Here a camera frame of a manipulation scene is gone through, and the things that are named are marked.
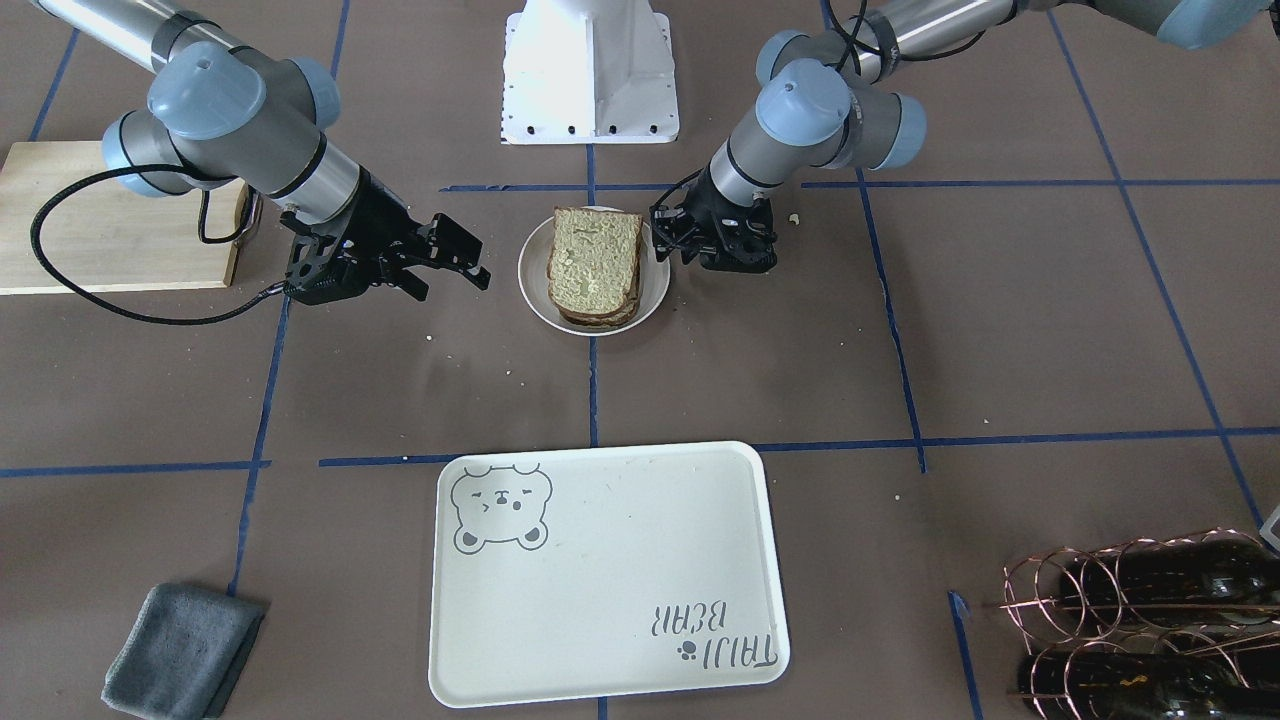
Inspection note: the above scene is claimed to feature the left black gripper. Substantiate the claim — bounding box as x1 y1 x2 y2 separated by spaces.
649 169 777 274

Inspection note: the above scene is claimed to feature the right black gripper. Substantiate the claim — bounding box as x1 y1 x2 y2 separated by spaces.
282 170 492 302

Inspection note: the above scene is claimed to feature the bread slice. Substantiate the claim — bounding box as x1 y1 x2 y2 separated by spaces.
547 208 643 313
553 292 639 328

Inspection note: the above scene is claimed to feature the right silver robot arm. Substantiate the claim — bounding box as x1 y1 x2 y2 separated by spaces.
40 1 490 305

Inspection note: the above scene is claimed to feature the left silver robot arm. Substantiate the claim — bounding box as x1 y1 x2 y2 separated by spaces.
649 1 1053 274

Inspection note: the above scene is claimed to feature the cream bear tray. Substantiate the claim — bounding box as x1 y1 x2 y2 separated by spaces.
428 441 791 708

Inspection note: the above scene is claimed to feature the white round plate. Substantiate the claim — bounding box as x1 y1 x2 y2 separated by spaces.
517 206 671 336

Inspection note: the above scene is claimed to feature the wooden cutting board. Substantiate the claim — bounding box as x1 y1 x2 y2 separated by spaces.
1 141 238 295

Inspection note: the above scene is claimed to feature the grey folded cloth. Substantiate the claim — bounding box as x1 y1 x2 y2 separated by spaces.
101 583 266 719

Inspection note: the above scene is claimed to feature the dark wine bottle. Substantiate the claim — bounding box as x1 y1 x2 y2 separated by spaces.
1059 537 1279 628
1014 641 1279 719

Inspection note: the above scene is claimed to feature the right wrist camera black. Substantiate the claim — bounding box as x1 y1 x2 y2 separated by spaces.
284 232 344 306

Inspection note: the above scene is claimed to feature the white camera pole base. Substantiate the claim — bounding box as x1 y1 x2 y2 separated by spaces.
500 1 680 146

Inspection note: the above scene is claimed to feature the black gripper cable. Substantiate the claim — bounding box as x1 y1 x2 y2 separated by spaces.
28 165 301 327

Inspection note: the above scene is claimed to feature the copper wire bottle rack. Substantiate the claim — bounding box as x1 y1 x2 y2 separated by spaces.
997 528 1279 719

